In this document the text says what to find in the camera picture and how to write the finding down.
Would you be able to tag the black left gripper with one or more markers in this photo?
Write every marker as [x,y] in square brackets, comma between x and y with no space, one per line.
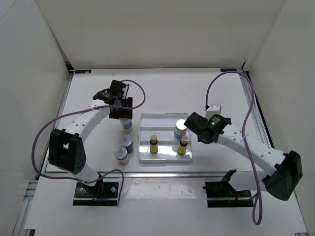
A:
[127,113]

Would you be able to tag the silver-lid shaker bottle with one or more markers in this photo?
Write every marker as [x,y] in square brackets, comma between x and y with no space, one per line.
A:
[180,129]
[126,124]

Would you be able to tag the yellow cork-top bottle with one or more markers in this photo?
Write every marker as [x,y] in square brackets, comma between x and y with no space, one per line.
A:
[182,145]
[153,144]

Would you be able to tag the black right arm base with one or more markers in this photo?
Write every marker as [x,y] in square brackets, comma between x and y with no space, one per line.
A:
[223,195]

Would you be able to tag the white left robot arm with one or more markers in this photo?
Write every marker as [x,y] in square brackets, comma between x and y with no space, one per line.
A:
[66,146]

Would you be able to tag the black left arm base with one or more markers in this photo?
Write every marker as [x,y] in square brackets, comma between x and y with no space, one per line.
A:
[102,194]

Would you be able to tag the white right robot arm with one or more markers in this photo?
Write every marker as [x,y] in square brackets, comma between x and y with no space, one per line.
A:
[283,170]

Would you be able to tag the rear white-lid spice jar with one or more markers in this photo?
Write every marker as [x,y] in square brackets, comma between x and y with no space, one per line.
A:
[127,142]

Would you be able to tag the white-lid spice jar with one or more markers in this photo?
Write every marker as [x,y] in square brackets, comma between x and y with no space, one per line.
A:
[121,154]
[127,142]

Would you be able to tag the front white-lid spice jar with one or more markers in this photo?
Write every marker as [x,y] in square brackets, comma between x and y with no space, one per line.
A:
[121,154]

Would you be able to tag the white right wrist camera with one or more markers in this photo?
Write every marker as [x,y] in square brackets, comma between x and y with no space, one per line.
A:
[213,109]

